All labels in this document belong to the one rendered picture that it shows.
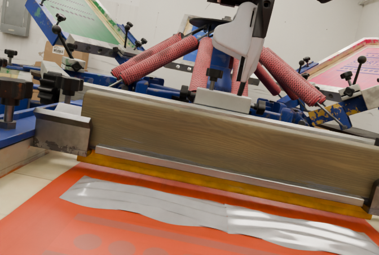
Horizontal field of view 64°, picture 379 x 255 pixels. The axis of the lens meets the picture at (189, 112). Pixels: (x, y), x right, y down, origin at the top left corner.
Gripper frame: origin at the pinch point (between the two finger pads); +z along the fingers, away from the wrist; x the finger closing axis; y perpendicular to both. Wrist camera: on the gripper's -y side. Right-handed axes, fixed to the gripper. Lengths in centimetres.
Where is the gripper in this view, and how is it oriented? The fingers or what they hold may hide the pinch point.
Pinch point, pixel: (247, 73)
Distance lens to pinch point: 40.3
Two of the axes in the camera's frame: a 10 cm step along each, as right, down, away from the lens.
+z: -1.9, 9.7, 1.3
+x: -0.5, 1.2, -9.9
